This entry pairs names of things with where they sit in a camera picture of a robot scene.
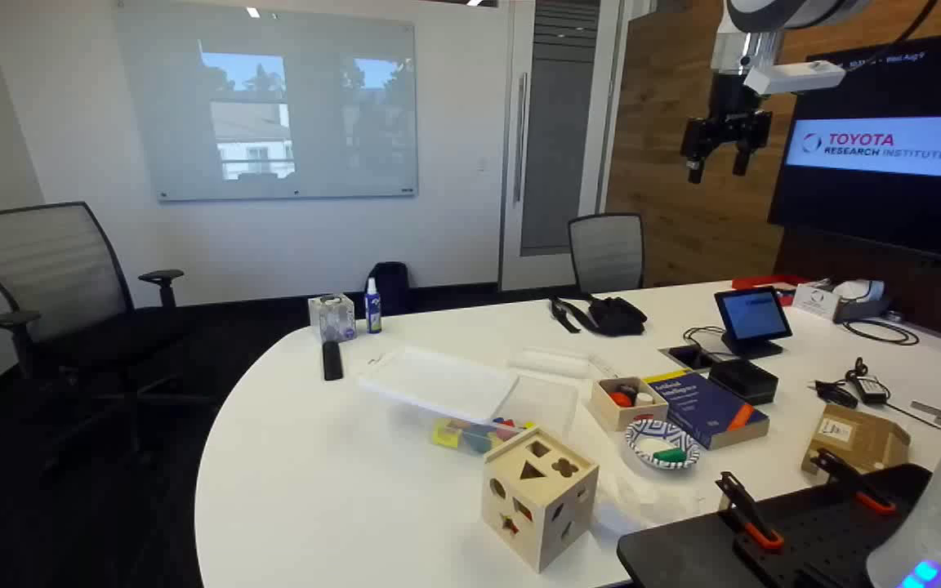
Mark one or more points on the small wooden tray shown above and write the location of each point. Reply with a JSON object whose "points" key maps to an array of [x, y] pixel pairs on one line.
{"points": [[615, 402]]}

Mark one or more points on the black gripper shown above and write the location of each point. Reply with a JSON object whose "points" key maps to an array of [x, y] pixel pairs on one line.
{"points": [[732, 119]]}

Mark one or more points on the blue spray bottle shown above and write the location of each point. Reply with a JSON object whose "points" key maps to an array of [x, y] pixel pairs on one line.
{"points": [[374, 308]]}

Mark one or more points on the black remote control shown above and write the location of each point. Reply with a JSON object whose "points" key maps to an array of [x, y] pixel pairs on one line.
{"points": [[331, 359]]}

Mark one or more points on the cardboard box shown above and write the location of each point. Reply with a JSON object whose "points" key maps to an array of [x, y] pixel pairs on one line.
{"points": [[861, 440]]}

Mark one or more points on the wooden lid with shape holes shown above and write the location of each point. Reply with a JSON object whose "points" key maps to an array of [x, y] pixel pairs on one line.
{"points": [[536, 471]]}

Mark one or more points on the glass whiteboard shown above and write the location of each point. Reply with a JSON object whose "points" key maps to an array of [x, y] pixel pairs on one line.
{"points": [[248, 104]]}

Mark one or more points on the patterned bowl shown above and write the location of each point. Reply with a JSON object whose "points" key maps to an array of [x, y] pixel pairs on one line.
{"points": [[661, 447]]}

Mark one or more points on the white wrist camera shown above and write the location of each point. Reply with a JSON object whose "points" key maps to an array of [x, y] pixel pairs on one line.
{"points": [[795, 77]]}

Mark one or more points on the small black tablet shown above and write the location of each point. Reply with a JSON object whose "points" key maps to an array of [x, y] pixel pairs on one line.
{"points": [[751, 320]]}

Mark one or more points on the clear box of coloured blocks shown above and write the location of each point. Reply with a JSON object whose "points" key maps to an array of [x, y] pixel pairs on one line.
{"points": [[479, 440]]}

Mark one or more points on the white device with cable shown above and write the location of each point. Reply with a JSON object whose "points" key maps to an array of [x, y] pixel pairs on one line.
{"points": [[858, 305]]}

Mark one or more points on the blue book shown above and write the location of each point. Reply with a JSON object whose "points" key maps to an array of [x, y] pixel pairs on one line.
{"points": [[711, 412]]}

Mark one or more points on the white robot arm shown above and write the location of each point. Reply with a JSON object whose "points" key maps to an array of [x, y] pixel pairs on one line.
{"points": [[742, 74]]}

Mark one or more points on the white paper sheet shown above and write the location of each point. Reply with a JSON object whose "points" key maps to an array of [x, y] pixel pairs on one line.
{"points": [[441, 383]]}

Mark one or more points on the black mesh office chair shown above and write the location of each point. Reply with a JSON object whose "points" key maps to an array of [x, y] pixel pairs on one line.
{"points": [[71, 316]]}

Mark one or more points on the wooden shape sorter box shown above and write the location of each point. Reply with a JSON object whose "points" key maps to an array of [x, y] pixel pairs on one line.
{"points": [[536, 535]]}

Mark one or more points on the black power adapter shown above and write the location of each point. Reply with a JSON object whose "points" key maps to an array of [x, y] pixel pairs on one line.
{"points": [[858, 387]]}

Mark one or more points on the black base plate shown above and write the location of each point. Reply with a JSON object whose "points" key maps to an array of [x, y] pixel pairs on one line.
{"points": [[816, 536]]}

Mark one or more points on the small black box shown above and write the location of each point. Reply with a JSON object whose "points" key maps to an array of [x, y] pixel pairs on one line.
{"points": [[747, 379]]}

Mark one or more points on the wall television screen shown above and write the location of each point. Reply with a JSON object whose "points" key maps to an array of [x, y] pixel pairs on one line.
{"points": [[865, 157]]}

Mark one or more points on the black clamp orange handle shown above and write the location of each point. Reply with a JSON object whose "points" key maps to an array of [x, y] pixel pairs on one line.
{"points": [[742, 504]]}

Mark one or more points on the black backpack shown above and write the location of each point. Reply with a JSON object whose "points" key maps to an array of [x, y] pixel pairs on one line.
{"points": [[392, 285]]}

